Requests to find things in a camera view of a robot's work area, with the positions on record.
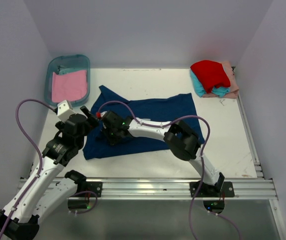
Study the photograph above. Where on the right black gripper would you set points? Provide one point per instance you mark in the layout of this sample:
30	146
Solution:
111	140

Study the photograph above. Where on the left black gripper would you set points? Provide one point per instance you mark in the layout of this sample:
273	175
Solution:
91	122

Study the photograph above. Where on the navy blue Mickey t-shirt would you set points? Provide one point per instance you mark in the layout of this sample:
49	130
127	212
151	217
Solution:
155	109

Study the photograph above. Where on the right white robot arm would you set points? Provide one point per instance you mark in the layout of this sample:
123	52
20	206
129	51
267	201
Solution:
183	142

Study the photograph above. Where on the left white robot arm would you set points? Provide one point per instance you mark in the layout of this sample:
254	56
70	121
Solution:
21	217

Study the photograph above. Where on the pink t-shirt in bin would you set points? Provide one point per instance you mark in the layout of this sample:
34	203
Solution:
71	86

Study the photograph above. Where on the pink beige folded t-shirt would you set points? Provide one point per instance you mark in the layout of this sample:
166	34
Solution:
234	89

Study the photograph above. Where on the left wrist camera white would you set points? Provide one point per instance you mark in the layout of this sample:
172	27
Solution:
64	110

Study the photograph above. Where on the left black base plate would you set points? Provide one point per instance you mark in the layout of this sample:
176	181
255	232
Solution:
91	188

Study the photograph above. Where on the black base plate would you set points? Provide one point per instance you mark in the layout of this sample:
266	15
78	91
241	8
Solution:
197	190
91	188

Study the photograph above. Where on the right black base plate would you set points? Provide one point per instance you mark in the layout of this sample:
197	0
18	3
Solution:
197	190

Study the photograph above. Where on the aluminium mounting rail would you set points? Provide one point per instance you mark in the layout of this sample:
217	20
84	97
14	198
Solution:
180	189

